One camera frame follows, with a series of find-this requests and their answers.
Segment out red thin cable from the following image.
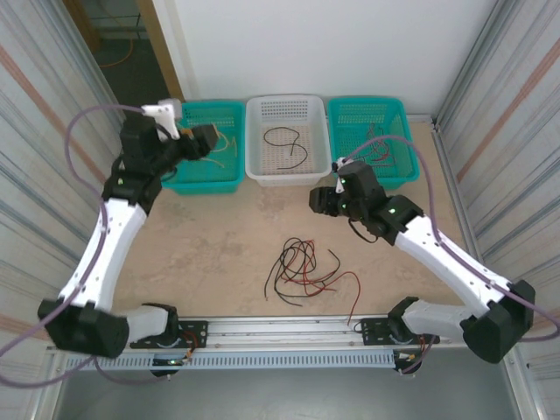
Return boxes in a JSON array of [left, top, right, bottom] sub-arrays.
[[279, 238, 338, 295], [365, 139, 400, 171], [301, 270, 363, 327], [362, 123, 397, 170]]

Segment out black thin cable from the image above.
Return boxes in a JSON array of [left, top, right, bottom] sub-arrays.
[[262, 125, 309, 172], [301, 248, 343, 295], [279, 237, 317, 268], [263, 251, 307, 307]]

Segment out teal plastic basket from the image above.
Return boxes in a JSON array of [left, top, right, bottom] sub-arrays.
[[326, 95, 422, 192], [162, 101, 246, 196]]

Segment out white plastic basket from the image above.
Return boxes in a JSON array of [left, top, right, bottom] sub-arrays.
[[244, 94, 333, 188]]

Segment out wooden cabinet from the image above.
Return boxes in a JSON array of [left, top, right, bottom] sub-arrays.
[[63, 0, 102, 52]]

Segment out grey metal lower shelf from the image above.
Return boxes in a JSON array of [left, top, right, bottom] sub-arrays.
[[43, 347, 539, 420]]

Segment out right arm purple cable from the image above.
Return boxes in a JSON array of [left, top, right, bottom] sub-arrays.
[[343, 134, 560, 342]]

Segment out wooden door frame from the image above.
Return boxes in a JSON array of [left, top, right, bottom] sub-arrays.
[[135, 0, 185, 102]]

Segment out orange floor cable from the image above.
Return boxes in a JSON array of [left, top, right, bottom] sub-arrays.
[[98, 38, 135, 69]]

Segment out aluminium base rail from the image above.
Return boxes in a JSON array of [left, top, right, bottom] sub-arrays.
[[47, 315, 524, 351]]

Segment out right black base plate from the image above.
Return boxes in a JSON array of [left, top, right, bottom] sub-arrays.
[[359, 318, 441, 349]]

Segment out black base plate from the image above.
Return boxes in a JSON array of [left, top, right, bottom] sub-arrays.
[[359, 318, 441, 349], [129, 320, 209, 350]]

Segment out grey slotted cable duct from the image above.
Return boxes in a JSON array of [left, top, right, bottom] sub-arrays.
[[65, 352, 397, 371]]

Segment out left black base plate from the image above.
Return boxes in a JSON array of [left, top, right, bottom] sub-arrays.
[[129, 320, 209, 350]]

